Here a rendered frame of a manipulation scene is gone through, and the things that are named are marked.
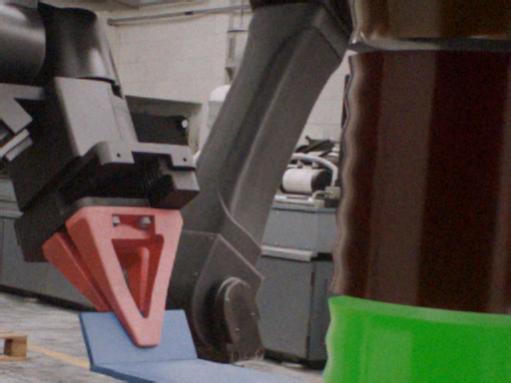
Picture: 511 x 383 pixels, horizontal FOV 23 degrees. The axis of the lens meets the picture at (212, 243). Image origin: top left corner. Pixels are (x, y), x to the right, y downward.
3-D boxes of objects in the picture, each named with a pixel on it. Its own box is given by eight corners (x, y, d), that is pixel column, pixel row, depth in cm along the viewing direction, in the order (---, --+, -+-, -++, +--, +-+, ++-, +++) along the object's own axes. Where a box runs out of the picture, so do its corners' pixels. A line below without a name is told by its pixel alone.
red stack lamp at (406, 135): (443, 284, 21) (460, 82, 20) (652, 314, 18) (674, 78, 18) (274, 284, 18) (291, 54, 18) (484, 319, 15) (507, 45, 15)
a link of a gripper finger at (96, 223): (119, 332, 64) (74, 173, 67) (50, 383, 69) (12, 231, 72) (220, 327, 69) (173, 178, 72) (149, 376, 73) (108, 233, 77)
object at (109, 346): (178, 361, 71) (180, 309, 71) (376, 406, 59) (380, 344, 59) (74, 367, 67) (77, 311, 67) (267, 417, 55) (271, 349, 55)
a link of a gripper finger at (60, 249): (141, 316, 63) (95, 153, 66) (69, 369, 68) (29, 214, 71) (243, 312, 67) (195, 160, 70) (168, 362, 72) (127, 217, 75)
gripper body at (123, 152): (108, 170, 65) (73, 50, 68) (15, 255, 72) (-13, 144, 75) (204, 175, 69) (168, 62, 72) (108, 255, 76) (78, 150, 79)
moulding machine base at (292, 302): (-79, 274, 1174) (-73, 171, 1169) (18, 275, 1234) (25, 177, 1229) (301, 373, 732) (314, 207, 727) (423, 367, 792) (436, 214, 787)
